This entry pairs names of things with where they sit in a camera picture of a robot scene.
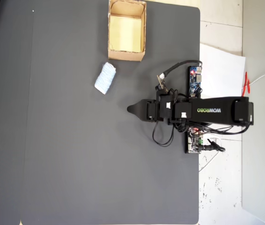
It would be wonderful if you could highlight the blue circuit board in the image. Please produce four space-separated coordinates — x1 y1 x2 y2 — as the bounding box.
188 66 204 97

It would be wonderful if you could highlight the small wrist camera board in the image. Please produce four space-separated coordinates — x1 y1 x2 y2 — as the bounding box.
155 74 169 92

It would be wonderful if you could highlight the light blue yarn block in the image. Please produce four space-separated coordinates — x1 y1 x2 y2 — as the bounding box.
94 61 118 96

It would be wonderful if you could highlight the thin black looped servo cable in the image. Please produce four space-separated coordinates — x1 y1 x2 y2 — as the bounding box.
152 121 178 148

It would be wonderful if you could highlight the white green circuit board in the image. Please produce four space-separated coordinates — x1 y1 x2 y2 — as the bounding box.
187 127 205 153

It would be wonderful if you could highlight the black servo cable bundle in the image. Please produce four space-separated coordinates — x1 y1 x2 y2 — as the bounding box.
173 123 251 136

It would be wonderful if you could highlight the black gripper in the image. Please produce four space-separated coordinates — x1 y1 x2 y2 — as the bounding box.
126 94 165 123

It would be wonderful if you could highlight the white paper sheet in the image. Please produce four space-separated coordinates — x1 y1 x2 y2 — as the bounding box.
199 43 247 98

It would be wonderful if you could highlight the black power plug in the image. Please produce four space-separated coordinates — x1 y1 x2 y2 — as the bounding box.
197 138 226 153

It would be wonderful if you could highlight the long white cable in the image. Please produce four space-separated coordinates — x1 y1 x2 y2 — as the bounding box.
241 69 265 91

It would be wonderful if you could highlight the yellow paper sheet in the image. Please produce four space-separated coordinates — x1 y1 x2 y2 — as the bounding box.
110 15 145 53

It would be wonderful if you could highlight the black camera cable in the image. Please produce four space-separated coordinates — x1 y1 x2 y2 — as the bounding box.
159 60 204 81

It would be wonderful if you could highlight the small red tape mark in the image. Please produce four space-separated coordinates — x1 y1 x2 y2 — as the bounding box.
241 71 251 96

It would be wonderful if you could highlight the open cardboard box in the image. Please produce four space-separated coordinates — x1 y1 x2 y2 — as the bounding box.
107 0 147 62

